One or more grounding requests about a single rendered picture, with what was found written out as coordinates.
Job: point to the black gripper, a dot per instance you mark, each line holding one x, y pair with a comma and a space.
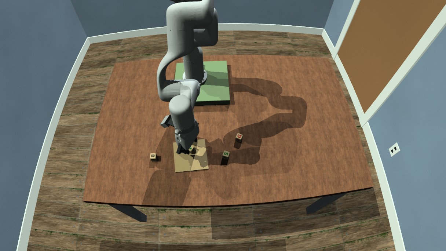
184, 141

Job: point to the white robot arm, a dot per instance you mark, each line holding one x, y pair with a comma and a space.
191, 24

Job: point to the beige flat mat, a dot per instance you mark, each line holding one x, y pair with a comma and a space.
192, 162

